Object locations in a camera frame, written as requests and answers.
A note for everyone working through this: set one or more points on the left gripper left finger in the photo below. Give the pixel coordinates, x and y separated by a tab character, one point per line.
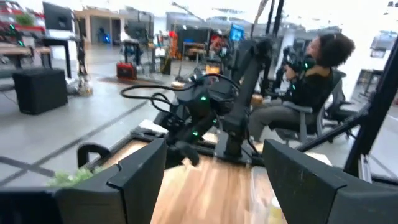
136	186

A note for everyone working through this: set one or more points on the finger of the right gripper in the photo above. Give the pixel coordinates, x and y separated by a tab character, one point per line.
189	154

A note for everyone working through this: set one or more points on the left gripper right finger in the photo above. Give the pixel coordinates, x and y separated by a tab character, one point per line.
304	193

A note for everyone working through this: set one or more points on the yellow translucent medicine bottle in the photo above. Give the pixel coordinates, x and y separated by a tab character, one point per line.
276	214

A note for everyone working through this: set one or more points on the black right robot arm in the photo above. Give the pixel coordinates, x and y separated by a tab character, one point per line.
245	93

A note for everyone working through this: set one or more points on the clear plastic bin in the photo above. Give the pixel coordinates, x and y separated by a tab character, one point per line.
261	193

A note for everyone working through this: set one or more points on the orange plastic bin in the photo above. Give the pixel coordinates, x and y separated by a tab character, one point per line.
212	69

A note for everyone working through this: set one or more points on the green plant in white pot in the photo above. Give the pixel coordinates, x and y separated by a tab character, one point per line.
74	178

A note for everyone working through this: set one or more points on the grey office chair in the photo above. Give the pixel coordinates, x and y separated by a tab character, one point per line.
302	123

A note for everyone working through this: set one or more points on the person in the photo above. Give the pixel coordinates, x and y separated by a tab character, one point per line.
311	90

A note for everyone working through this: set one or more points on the blue lit monitor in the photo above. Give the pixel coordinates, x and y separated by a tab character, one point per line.
237	32

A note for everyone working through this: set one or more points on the black wheeled stand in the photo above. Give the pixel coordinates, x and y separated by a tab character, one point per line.
81	53

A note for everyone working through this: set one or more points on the black cabinet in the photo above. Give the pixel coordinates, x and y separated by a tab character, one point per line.
40	90

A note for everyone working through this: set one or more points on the black desk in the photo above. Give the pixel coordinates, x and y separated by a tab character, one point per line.
59	40

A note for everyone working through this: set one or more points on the black desk monitor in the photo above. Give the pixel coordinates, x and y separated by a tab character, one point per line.
57	17

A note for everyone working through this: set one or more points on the wooden desk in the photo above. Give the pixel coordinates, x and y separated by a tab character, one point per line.
18	49

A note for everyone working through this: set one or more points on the small green shelf plant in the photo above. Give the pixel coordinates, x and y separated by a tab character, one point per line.
25	20

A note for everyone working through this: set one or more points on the silver aluminium profile post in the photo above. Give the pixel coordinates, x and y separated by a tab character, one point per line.
363	168

